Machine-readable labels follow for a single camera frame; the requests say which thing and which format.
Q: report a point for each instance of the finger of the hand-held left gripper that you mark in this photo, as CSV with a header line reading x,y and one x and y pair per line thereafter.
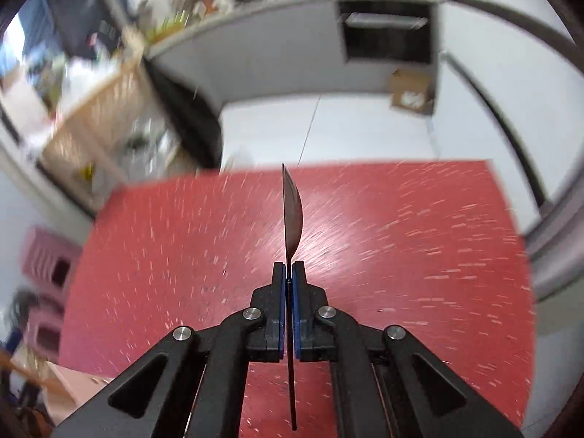
x,y
12,342

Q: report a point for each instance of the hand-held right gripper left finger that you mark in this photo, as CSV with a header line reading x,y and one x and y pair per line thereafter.
x,y
282,301

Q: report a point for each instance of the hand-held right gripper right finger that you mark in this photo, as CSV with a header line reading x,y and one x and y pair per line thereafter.
x,y
297,301

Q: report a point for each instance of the pink plastic stool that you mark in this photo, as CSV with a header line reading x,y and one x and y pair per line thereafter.
x,y
43,333
50,260

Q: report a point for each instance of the black jacket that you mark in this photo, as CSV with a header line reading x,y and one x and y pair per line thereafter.
x,y
187,109

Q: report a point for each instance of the beige flower-cutout storage cart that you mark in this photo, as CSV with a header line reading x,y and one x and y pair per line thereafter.
x,y
105,123

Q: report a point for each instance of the cardboard box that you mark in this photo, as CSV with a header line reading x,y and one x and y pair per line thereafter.
x,y
412,92

